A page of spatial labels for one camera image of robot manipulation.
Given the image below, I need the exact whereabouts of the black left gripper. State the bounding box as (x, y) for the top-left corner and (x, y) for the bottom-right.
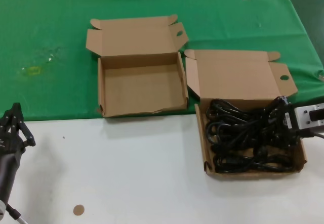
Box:
(0, 103), (36, 164)

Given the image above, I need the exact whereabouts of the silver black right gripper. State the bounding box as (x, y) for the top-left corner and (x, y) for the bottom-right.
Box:
(277, 96), (324, 148)

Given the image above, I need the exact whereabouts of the black power cord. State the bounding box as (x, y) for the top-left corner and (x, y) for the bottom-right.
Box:
(253, 100), (288, 144)
(212, 148), (296, 174)
(205, 121), (256, 149)
(206, 99), (256, 123)

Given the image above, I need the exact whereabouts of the open brown cardboard mailer box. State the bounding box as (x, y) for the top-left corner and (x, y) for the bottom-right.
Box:
(184, 49), (308, 181)
(85, 14), (190, 118)

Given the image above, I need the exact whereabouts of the grey metal rod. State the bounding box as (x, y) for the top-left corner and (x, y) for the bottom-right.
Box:
(0, 198), (26, 224)

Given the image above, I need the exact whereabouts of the green tablecloth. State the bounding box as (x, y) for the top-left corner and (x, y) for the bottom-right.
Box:
(0, 0), (324, 122)

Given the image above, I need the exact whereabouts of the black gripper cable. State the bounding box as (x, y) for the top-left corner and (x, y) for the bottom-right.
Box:
(300, 130), (324, 140)

